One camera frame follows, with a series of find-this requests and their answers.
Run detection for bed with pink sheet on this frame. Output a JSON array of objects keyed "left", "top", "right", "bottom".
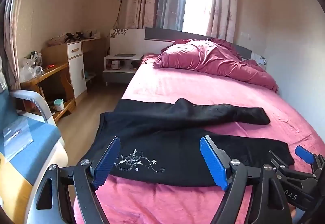
[{"left": 72, "top": 54, "right": 325, "bottom": 224}]

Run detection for pink velvet duvet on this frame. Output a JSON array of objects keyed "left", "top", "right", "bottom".
[{"left": 153, "top": 38, "right": 279, "bottom": 93}]

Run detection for wooden desk with white cabinet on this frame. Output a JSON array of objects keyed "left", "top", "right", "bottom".
[{"left": 42, "top": 37, "right": 107, "bottom": 99}]

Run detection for pink striped side curtain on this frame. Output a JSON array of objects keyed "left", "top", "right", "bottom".
[{"left": 4, "top": 0, "right": 35, "bottom": 93}]

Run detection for black items on desk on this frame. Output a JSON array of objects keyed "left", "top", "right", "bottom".
[{"left": 64, "top": 32, "right": 86, "bottom": 42}]

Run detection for white and grey headboard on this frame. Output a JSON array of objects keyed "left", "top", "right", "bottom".
[{"left": 110, "top": 27, "right": 268, "bottom": 72}]

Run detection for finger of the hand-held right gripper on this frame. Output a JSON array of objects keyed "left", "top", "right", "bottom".
[
  {"left": 295, "top": 145, "right": 325, "bottom": 176},
  {"left": 269, "top": 150, "right": 315, "bottom": 184}
]

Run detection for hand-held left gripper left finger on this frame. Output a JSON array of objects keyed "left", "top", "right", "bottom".
[{"left": 25, "top": 136, "right": 121, "bottom": 224}]

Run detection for clear plastic sleeve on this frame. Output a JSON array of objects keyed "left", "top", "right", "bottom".
[{"left": 3, "top": 119, "right": 34, "bottom": 161}]

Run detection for low wooden side table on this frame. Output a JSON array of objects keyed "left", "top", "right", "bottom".
[{"left": 20, "top": 62, "right": 77, "bottom": 123}]

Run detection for clear plastic bags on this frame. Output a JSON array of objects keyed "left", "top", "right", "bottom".
[{"left": 20, "top": 52, "right": 44, "bottom": 83}]

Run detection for white nightstand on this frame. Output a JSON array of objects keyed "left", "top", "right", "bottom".
[{"left": 103, "top": 53, "right": 145, "bottom": 85}]

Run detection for black embroidered pants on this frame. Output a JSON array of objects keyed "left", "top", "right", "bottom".
[{"left": 88, "top": 98, "right": 295, "bottom": 187}]

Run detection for blue and white armchair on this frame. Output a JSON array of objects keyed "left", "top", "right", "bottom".
[{"left": 0, "top": 89, "right": 69, "bottom": 224}]

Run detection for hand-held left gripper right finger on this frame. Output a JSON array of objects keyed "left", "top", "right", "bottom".
[{"left": 200, "top": 135, "right": 292, "bottom": 224}]

